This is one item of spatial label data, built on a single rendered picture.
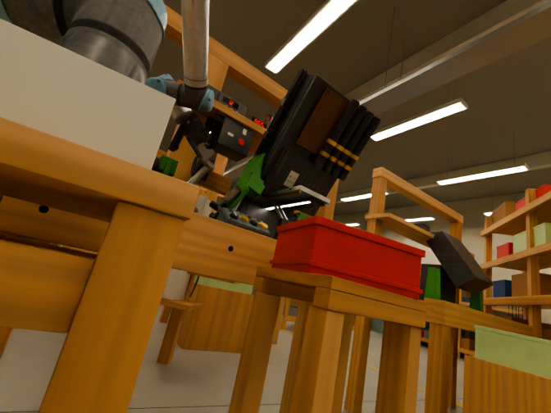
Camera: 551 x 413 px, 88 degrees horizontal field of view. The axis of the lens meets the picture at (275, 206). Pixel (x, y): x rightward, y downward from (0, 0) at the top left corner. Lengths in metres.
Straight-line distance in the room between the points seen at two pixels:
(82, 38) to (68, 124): 0.16
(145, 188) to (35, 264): 0.12
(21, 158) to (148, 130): 0.13
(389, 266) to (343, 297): 0.19
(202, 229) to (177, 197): 0.46
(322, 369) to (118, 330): 0.36
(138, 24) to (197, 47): 0.45
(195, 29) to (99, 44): 0.51
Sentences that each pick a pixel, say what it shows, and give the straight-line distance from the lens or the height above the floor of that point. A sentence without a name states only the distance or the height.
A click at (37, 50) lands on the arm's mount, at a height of 0.95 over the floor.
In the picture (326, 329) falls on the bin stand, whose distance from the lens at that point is 0.56.
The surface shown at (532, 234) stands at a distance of 3.89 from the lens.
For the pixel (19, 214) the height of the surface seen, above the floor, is 0.79.
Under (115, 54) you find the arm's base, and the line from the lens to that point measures 0.50.
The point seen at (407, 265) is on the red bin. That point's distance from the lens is 0.76.
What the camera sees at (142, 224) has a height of 0.79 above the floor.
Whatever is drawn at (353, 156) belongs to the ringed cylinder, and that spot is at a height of 1.37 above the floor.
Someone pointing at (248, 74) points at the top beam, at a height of 1.87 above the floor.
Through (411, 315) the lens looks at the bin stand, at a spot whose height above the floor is 0.76.
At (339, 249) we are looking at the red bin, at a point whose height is 0.86.
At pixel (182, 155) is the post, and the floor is 1.26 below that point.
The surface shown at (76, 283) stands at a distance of 0.34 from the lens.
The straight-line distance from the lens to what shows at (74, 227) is 0.73.
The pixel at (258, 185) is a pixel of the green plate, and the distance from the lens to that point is 1.17.
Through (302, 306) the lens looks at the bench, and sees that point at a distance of 1.87.
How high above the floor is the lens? 0.76
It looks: 15 degrees up
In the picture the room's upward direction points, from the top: 12 degrees clockwise
